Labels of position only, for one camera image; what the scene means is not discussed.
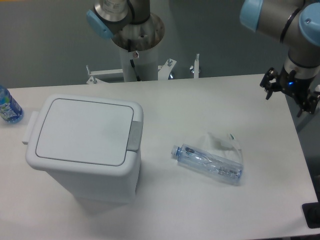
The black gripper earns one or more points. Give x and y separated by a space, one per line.
295 82

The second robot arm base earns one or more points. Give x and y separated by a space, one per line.
109 17

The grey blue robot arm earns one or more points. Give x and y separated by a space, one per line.
295 23

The white plastic trash can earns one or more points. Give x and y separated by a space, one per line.
86 180

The white trash can lid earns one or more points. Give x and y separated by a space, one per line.
85 132

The crumpled white tissue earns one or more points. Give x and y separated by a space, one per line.
223 145

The empty clear plastic bottle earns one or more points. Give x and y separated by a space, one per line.
202 161

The black device at table edge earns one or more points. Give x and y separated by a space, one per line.
311 213

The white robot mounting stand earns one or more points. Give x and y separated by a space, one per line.
138 46

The blue labelled water bottle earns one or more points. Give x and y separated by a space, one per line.
10 111

